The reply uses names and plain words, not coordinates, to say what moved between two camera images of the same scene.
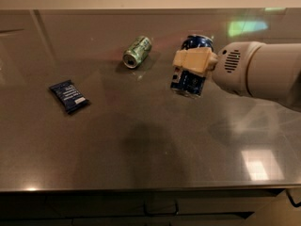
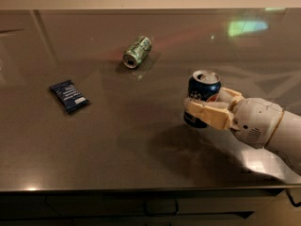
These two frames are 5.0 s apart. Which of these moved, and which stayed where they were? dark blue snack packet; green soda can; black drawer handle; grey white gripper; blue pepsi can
Moved: grey white gripper; blue pepsi can
Stayed: dark blue snack packet; green soda can; black drawer handle
